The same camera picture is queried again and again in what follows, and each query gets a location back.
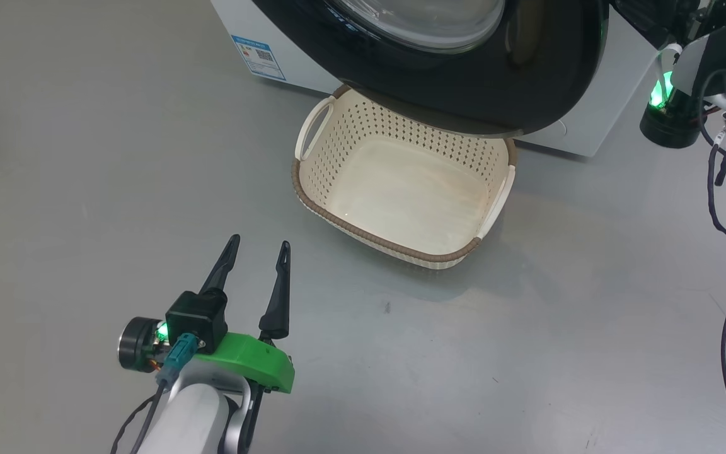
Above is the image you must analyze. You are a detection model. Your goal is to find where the cream perforated laundry basket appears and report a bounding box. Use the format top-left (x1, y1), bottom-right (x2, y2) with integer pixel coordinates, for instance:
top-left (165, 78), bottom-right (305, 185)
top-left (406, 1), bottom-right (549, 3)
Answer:
top-left (292, 85), bottom-right (519, 271)

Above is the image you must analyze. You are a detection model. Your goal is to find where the black round washing machine door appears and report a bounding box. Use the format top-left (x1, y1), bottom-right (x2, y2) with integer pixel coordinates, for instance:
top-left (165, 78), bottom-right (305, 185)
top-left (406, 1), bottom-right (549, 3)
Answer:
top-left (251, 0), bottom-right (609, 138)

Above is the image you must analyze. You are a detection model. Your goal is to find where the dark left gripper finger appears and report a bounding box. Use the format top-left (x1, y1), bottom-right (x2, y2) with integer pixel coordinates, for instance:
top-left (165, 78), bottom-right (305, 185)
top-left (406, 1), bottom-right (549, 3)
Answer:
top-left (258, 240), bottom-right (292, 341)
top-left (199, 234), bottom-right (241, 297)

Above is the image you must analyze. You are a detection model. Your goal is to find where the left camera cable teal connector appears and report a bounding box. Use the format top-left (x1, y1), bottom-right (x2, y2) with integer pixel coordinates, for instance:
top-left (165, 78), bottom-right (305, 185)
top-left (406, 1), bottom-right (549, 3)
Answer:
top-left (110, 334), bottom-right (200, 454)

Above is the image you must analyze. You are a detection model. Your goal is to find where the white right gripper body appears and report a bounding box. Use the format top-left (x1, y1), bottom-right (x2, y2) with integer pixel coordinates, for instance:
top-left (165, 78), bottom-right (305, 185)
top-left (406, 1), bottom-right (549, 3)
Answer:
top-left (640, 26), bottom-right (726, 149)

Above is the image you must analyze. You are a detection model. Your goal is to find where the white washing machine body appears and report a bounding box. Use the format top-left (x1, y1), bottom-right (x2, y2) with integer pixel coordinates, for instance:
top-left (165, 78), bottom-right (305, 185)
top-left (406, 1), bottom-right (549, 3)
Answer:
top-left (210, 0), bottom-right (665, 157)

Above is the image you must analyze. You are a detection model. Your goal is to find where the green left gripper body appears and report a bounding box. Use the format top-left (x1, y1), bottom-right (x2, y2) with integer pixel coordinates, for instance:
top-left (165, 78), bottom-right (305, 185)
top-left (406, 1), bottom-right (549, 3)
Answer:
top-left (117, 315), bottom-right (296, 394)

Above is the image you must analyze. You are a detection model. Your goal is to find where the blue energy label sticker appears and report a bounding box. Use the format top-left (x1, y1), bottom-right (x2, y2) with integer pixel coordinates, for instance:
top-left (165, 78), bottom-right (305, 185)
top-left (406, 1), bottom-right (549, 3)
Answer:
top-left (232, 35), bottom-right (287, 81)

